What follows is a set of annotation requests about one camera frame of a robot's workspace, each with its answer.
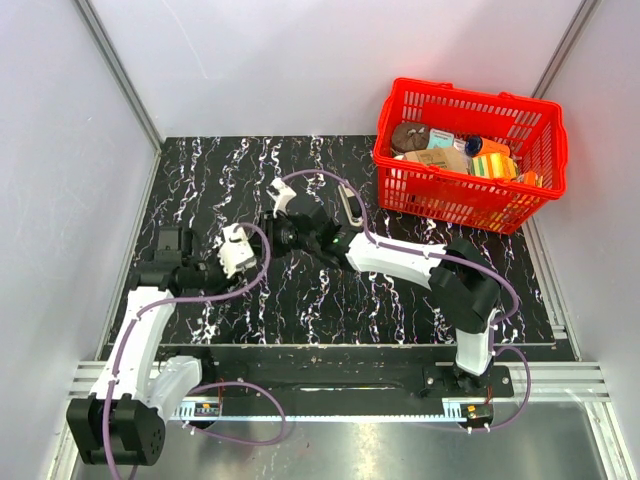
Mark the brown cardboard box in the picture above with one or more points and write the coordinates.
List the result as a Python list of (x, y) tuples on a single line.
[(448, 158)]

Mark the aluminium rail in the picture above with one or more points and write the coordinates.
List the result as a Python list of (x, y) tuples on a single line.
[(388, 404)]

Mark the brown round object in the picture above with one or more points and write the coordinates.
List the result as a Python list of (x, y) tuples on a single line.
[(409, 136)]

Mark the yellow green sponge pack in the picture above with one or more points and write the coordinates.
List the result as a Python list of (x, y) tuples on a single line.
[(494, 166)]

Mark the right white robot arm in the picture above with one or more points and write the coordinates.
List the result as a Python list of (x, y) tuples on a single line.
[(462, 284)]

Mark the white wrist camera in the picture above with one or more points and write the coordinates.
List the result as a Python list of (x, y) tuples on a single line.
[(235, 254), (281, 194)]

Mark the teal white card box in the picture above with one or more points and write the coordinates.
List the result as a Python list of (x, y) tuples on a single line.
[(440, 139)]

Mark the orange snack packet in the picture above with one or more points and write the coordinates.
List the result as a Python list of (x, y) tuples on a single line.
[(529, 178)]

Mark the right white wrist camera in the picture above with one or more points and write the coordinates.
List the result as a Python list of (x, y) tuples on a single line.
[(281, 194)]

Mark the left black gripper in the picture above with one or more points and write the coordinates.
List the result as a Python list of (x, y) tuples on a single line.
[(222, 285)]

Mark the orange bottle blue cap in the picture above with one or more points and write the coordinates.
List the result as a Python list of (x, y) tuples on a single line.
[(478, 145)]

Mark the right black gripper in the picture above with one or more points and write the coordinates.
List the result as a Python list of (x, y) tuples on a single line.
[(269, 225)]

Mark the black grey stapler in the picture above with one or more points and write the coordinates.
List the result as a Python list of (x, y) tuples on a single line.
[(353, 210)]

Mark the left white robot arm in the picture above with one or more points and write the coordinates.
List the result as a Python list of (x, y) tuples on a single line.
[(122, 421)]

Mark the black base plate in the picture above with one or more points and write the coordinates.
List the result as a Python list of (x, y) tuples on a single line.
[(424, 371)]

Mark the red plastic basket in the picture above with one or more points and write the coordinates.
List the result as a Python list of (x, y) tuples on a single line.
[(532, 128)]

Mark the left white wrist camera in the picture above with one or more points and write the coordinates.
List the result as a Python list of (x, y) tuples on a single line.
[(235, 254)]

